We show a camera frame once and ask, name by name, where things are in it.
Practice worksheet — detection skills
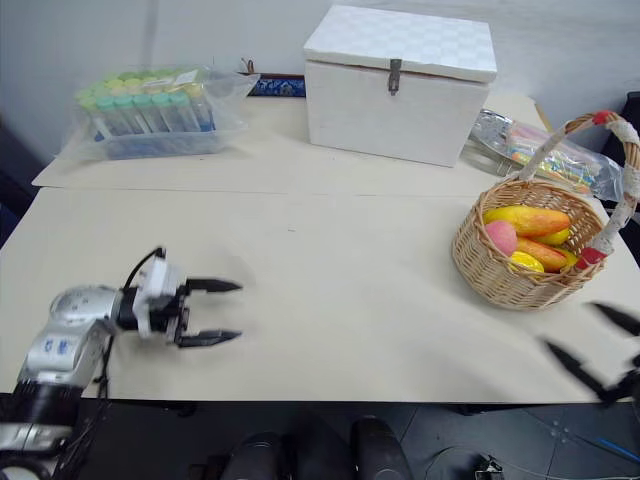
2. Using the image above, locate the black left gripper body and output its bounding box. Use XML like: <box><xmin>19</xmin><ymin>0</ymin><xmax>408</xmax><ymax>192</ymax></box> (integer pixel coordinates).
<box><xmin>148</xmin><ymin>285</ymin><xmax>193</xmax><ymax>347</ymax></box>

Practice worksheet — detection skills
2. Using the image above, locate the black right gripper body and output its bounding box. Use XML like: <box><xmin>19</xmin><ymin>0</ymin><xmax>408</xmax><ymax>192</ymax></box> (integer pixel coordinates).
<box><xmin>599</xmin><ymin>353</ymin><xmax>640</xmax><ymax>407</ymax></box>

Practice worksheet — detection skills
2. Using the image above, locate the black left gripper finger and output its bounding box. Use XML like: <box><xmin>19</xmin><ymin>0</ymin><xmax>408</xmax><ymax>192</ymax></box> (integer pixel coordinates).
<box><xmin>185</xmin><ymin>277</ymin><xmax>245</xmax><ymax>297</ymax></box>
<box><xmin>174</xmin><ymin>328</ymin><xmax>244</xmax><ymax>350</ymax></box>

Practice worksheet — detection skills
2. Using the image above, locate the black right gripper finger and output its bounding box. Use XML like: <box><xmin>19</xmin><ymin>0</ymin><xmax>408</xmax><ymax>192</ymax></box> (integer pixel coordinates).
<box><xmin>588</xmin><ymin>301</ymin><xmax>640</xmax><ymax>337</ymax></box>
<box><xmin>543</xmin><ymin>340</ymin><xmax>611</xmax><ymax>401</ymax></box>

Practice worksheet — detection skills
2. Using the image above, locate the black object behind basket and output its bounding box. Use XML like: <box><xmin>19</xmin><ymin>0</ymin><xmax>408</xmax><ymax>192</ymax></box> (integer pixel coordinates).
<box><xmin>601</xmin><ymin>90</ymin><xmax>640</xmax><ymax>167</ymax></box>

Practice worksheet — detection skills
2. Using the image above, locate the yellow fruit with green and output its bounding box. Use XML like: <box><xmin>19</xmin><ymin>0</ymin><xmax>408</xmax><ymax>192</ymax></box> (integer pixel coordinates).
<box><xmin>553</xmin><ymin>245</ymin><xmax>581</xmax><ymax>270</ymax></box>

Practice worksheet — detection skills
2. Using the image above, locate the orange red mango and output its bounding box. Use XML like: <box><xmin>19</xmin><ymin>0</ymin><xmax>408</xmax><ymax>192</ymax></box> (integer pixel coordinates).
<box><xmin>514</xmin><ymin>236</ymin><xmax>569</xmax><ymax>274</ymax></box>

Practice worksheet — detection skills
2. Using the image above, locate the yellow lemon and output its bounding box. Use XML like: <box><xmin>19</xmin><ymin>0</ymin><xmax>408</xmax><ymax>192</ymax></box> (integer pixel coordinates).
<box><xmin>507</xmin><ymin>251</ymin><xmax>546</xmax><ymax>275</ymax></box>

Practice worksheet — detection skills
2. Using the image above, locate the large yellow orange mango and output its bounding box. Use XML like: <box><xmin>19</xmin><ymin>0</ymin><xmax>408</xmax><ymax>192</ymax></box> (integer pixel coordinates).
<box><xmin>482</xmin><ymin>205</ymin><xmax>573</xmax><ymax>238</ymax></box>

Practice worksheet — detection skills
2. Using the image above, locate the small device on floor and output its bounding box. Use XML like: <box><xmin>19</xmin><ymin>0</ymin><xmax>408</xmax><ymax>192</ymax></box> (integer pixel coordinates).
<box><xmin>473</xmin><ymin>453</ymin><xmax>504</xmax><ymax>480</ymax></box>

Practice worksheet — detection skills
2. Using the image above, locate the pink peach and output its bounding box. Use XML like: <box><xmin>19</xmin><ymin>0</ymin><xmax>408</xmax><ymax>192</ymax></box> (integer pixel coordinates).
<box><xmin>484</xmin><ymin>221</ymin><xmax>520</xmax><ymax>258</ymax></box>

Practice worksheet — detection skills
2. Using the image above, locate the blue tube rack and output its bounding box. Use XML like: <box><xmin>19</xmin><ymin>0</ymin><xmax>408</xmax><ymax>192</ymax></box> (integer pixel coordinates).
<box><xmin>92</xmin><ymin>125</ymin><xmax>222</xmax><ymax>157</ymax></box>

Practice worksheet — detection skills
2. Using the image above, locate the clear bag of colourful items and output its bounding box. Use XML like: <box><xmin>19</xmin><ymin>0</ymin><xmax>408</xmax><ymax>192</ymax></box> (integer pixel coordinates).
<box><xmin>466</xmin><ymin>107</ymin><xmax>627</xmax><ymax>202</ymax></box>

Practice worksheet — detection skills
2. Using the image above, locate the teal capped test tube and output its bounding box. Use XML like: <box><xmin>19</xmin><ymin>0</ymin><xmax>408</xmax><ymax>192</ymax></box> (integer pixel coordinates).
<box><xmin>169</xmin><ymin>91</ymin><xmax>191</xmax><ymax>133</ymax></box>
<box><xmin>114</xmin><ymin>95</ymin><xmax>136</xmax><ymax>136</ymax></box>
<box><xmin>150</xmin><ymin>92</ymin><xmax>173</xmax><ymax>134</ymax></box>
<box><xmin>95</xmin><ymin>96</ymin><xmax>118</xmax><ymax>137</ymax></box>
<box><xmin>132</xmin><ymin>94</ymin><xmax>154</xmax><ymax>135</ymax></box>

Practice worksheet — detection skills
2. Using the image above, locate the clear plastic bag of tubes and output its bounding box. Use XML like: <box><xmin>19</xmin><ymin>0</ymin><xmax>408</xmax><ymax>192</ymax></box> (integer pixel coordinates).
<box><xmin>53</xmin><ymin>63</ymin><xmax>262</xmax><ymax>162</ymax></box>

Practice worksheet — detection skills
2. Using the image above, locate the yellow capped test tube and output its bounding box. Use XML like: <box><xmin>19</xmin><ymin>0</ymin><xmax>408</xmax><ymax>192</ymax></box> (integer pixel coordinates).
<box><xmin>186</xmin><ymin>84</ymin><xmax>208</xmax><ymax>132</ymax></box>

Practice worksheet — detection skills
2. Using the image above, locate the blue patterned strip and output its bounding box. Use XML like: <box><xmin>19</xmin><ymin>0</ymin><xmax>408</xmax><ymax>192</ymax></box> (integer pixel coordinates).
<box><xmin>246</xmin><ymin>76</ymin><xmax>307</xmax><ymax>99</ymax></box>

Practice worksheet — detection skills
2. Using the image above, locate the white wooden box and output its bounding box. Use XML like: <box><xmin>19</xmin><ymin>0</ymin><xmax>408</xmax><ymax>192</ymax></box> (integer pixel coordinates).
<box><xmin>302</xmin><ymin>4</ymin><xmax>499</xmax><ymax>169</ymax></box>

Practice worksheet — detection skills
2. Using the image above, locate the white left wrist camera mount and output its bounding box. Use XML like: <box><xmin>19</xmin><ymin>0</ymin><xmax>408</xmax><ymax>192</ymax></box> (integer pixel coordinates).
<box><xmin>133</xmin><ymin>258</ymin><xmax>187</xmax><ymax>339</ymax></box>

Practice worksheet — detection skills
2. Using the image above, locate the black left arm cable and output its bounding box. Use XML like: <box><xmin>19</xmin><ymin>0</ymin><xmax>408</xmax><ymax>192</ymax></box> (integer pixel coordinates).
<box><xmin>121</xmin><ymin>245</ymin><xmax>168</xmax><ymax>292</ymax></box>

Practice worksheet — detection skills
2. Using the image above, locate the blue floor cable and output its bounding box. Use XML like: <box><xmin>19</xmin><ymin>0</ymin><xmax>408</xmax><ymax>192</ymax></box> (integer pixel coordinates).
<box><xmin>596</xmin><ymin>436</ymin><xmax>640</xmax><ymax>464</ymax></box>

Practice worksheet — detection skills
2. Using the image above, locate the wicker basket with handle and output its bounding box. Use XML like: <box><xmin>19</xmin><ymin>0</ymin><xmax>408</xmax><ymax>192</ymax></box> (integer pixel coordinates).
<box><xmin>451</xmin><ymin>110</ymin><xmax>640</xmax><ymax>312</ymax></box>

